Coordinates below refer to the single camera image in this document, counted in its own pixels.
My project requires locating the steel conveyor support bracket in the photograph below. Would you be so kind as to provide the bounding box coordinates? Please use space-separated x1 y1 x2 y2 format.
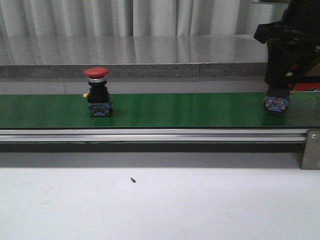
301 129 320 170

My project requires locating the grey granite counter slab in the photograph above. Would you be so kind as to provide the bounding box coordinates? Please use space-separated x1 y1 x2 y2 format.
0 35 268 79

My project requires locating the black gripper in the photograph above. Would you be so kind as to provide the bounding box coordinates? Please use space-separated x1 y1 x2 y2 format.
253 0 320 88

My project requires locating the aluminium conveyor side rail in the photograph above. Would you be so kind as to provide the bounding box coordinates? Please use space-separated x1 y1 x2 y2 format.
0 128 308 143

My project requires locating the grey pleated curtain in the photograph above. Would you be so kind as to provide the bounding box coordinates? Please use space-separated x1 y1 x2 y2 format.
0 0 288 38

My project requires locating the push button with blue base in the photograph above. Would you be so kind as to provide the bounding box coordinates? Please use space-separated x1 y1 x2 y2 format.
264 86 291 114

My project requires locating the green conveyor belt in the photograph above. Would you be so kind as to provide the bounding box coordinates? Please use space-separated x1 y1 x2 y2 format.
0 92 320 129

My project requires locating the red plastic tray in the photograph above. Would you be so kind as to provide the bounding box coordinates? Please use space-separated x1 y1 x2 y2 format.
290 81 320 93

